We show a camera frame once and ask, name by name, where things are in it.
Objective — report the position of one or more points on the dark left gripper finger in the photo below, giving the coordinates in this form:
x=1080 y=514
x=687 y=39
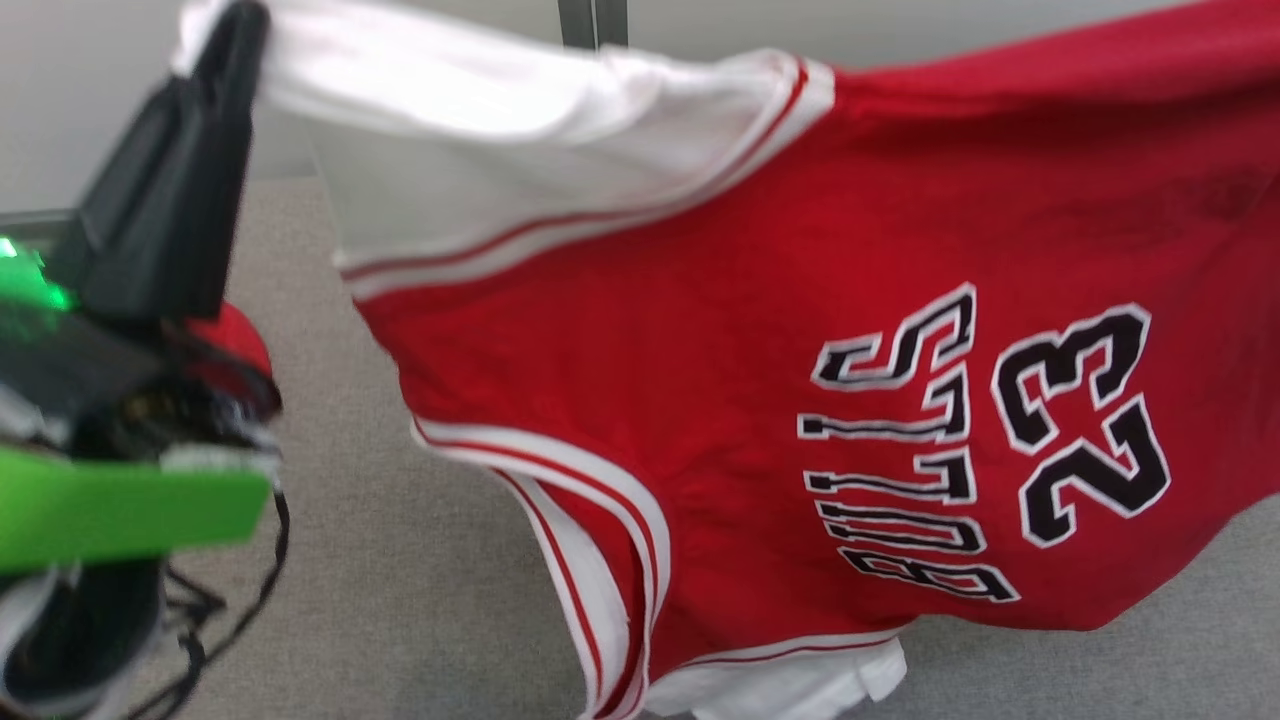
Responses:
x=225 y=180
x=130 y=200

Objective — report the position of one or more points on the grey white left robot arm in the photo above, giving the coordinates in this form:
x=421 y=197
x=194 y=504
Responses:
x=80 y=640

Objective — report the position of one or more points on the grey wall base rail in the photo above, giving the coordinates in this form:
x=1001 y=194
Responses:
x=35 y=222

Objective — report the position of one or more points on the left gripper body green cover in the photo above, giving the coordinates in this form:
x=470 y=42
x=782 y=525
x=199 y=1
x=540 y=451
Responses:
x=120 y=500

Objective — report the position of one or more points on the red Bulls 23 basketball jersey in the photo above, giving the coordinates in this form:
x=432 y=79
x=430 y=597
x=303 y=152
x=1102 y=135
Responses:
x=750 y=350

